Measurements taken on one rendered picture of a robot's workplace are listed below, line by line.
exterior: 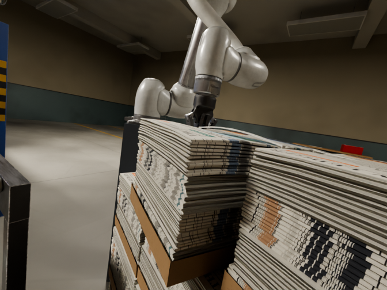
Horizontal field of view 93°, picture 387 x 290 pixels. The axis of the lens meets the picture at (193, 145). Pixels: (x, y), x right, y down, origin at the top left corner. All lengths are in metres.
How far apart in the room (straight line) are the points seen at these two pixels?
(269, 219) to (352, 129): 6.85
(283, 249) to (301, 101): 6.93
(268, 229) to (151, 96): 0.94
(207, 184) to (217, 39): 0.46
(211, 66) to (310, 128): 6.51
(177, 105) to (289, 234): 0.98
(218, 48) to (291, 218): 0.51
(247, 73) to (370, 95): 6.64
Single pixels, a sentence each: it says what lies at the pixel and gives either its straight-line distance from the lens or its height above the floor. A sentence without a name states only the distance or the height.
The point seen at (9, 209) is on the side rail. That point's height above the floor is 0.73.
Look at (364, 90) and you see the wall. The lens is 7.23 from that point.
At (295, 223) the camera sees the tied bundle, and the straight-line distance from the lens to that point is 0.23.
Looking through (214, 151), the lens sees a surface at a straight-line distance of 0.25.
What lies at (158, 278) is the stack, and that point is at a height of 0.72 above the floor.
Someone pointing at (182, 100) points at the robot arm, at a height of 1.18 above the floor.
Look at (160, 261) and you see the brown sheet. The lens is 0.34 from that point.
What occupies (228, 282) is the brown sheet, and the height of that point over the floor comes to 0.87.
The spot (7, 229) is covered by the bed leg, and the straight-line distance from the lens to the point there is 0.84.
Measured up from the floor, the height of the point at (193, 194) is 0.98.
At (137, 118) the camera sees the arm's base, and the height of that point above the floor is 1.03.
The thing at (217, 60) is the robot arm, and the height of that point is 1.27.
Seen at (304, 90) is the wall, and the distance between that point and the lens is 7.19.
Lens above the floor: 1.08
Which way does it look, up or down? 8 degrees down
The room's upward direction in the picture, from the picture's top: 10 degrees clockwise
